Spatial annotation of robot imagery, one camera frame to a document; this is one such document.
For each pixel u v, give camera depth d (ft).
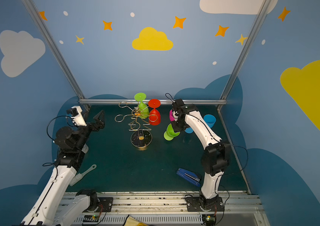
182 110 2.04
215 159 1.58
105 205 2.41
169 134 2.71
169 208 2.42
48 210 1.33
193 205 2.42
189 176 2.69
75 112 1.85
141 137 3.24
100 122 2.05
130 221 2.27
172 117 3.12
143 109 2.63
